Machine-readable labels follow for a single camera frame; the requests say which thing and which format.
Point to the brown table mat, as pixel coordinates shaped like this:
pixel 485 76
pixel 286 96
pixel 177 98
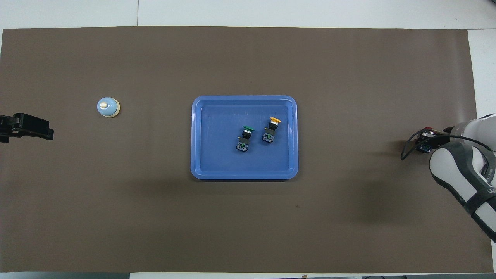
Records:
pixel 116 201

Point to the green push button switch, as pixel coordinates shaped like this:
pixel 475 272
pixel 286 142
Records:
pixel 244 141

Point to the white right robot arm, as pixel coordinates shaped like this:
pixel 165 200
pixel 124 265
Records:
pixel 457 170

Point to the light blue call bell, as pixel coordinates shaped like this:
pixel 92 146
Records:
pixel 107 107

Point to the blue plastic tray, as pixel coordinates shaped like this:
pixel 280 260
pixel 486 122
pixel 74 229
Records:
pixel 217 155

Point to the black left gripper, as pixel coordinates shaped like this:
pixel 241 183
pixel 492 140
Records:
pixel 31 126

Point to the red push button switch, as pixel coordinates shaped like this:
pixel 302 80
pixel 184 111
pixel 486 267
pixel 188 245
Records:
pixel 425 148

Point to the yellow push button switch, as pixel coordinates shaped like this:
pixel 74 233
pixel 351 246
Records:
pixel 271 130

